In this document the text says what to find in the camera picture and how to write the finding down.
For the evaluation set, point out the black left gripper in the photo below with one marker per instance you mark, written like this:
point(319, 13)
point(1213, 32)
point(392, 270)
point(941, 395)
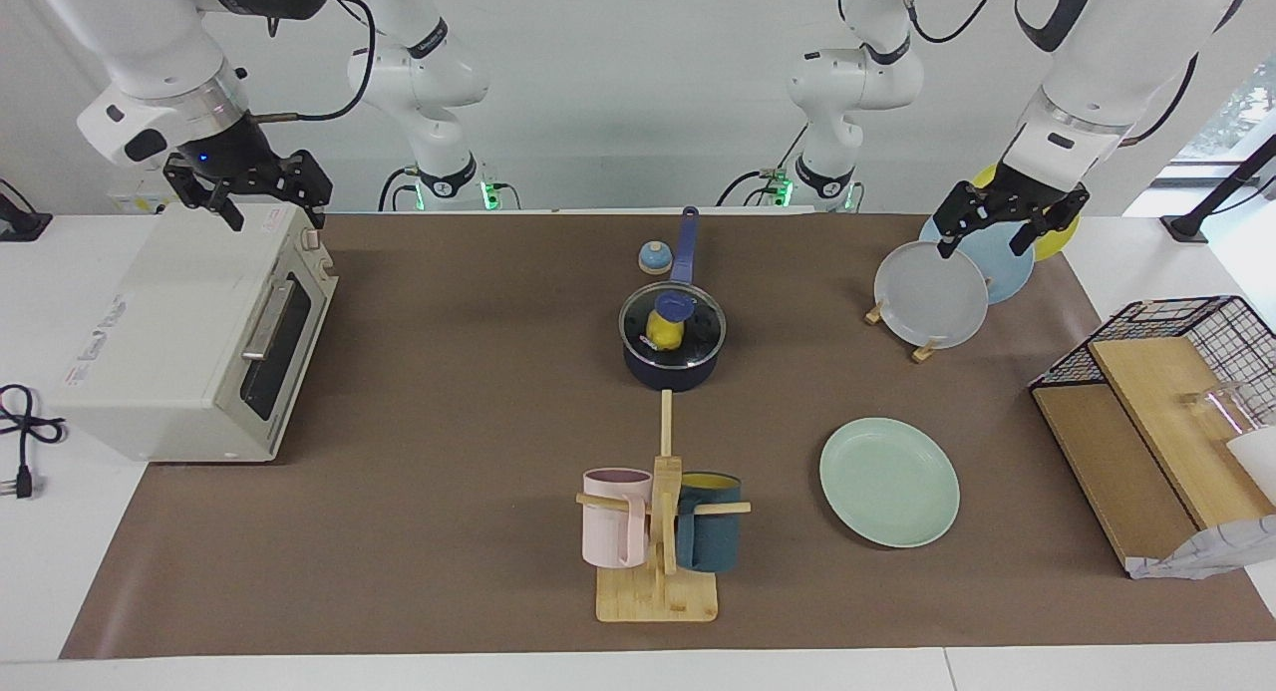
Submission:
point(1017, 200)

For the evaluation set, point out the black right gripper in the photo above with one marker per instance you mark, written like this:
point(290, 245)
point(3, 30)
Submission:
point(249, 168)

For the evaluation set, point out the glass lid blue knob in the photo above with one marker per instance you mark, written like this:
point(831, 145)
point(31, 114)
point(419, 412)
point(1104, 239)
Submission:
point(698, 332)

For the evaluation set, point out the yellow potato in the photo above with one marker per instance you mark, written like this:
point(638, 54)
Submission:
point(663, 334)

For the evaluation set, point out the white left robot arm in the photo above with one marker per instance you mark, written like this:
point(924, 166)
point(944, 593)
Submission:
point(1116, 43)

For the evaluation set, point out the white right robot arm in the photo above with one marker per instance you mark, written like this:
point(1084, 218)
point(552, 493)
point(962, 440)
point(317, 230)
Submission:
point(150, 33)

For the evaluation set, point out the light blue plate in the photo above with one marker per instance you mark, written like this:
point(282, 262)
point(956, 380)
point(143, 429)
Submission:
point(1007, 267)

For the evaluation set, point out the yellow plate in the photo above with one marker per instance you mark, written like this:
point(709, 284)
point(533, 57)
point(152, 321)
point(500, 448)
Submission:
point(1059, 240)

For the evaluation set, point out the grey plate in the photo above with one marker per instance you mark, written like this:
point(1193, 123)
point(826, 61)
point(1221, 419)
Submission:
point(929, 297)

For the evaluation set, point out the wooden plate rack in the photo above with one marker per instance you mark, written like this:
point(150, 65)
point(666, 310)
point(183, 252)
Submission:
point(924, 353)

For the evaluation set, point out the green plate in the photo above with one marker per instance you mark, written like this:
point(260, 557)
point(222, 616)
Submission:
point(889, 484)

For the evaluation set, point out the white power strip box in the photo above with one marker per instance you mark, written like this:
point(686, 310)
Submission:
point(150, 194)

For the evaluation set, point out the beige toaster oven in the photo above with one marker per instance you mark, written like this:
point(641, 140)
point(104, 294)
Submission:
point(169, 322)

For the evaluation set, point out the brown wooden board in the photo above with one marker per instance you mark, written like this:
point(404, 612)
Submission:
point(1107, 462)

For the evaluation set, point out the light wooden board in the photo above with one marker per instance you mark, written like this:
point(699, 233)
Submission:
point(1166, 422)

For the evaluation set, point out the brown table mat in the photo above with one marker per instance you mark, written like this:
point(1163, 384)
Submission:
point(478, 422)

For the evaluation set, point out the clear glass measuring cup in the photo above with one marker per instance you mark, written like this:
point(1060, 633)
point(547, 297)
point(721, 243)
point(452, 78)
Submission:
point(1231, 404)

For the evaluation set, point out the white plastic cup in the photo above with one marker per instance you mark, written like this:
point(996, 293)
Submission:
point(1258, 464)

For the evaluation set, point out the white patterned paper sheet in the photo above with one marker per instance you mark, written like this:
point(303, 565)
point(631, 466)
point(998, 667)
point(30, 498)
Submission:
point(1211, 551)

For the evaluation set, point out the teal mug yellow inside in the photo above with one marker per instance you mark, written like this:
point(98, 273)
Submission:
point(713, 536)

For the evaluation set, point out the pink mug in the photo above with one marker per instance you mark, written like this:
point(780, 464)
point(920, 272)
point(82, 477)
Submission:
point(610, 531)

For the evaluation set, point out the wooden mug tree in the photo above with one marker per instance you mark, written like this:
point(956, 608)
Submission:
point(658, 596)

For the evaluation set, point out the black camera stand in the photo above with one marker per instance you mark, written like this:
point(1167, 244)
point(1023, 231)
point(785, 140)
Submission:
point(1191, 224)

